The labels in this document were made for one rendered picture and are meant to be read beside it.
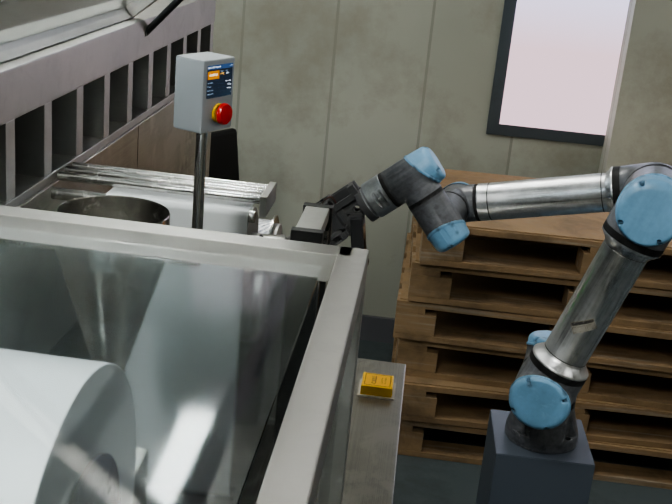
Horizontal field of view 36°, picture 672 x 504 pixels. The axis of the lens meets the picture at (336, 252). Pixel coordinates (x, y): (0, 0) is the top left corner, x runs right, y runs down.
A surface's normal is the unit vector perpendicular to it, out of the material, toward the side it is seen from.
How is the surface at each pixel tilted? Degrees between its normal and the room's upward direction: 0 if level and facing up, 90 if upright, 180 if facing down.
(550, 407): 97
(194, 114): 90
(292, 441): 0
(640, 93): 90
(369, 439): 0
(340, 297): 0
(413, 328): 90
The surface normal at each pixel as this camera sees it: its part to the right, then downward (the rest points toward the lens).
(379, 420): 0.09, -0.94
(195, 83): -0.51, 0.23
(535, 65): -0.08, 0.32
